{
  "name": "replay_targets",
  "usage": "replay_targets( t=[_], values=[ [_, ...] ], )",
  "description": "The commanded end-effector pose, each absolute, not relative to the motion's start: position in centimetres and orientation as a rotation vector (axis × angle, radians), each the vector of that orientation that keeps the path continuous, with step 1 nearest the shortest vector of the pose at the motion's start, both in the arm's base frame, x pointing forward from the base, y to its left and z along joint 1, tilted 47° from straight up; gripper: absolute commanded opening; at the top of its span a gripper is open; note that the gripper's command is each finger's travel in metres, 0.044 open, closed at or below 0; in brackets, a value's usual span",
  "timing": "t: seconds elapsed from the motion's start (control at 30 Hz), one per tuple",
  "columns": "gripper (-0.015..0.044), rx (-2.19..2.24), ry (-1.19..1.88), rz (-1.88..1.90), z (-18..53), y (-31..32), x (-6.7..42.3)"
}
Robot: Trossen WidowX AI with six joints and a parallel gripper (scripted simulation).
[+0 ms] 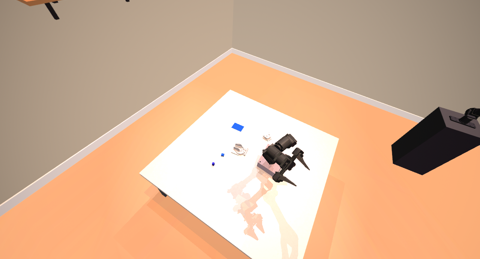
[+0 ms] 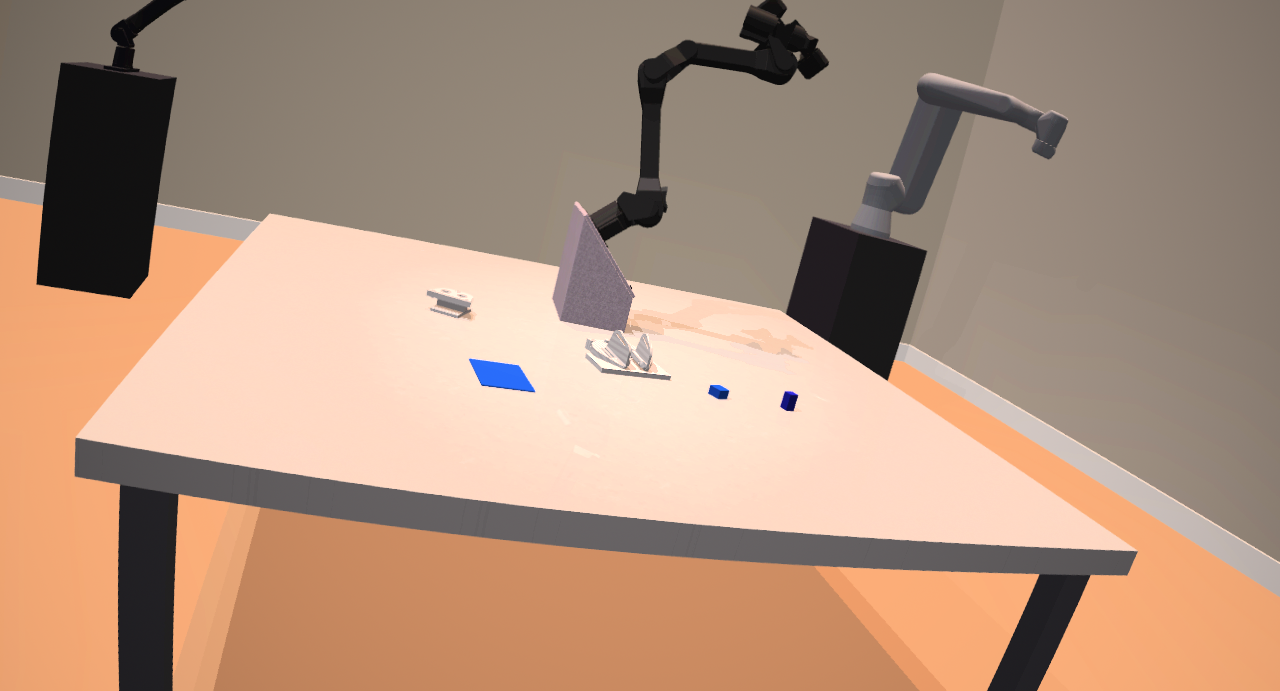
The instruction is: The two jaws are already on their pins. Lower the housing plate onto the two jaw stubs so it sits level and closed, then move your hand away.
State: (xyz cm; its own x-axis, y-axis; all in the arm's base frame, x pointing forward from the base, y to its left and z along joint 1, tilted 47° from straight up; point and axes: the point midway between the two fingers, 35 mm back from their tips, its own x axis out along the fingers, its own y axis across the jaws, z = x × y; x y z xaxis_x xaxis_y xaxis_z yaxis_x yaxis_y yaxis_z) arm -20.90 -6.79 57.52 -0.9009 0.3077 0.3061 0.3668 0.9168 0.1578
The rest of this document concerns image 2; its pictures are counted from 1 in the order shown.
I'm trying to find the tan housing plate with two holes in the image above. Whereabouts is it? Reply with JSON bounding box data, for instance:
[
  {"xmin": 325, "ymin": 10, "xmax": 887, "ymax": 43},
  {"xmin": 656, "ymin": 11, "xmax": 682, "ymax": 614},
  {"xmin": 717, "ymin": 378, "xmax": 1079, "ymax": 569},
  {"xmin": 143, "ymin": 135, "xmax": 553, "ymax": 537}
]
[{"xmin": 428, "ymin": 288, "xmax": 474, "ymax": 308}]

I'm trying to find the blue flat plate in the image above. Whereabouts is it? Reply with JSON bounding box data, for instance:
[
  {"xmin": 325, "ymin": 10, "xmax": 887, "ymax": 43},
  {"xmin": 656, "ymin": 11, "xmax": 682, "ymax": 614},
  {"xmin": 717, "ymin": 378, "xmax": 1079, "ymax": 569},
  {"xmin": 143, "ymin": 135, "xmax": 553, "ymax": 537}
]
[{"xmin": 468, "ymin": 360, "xmax": 536, "ymax": 393}]

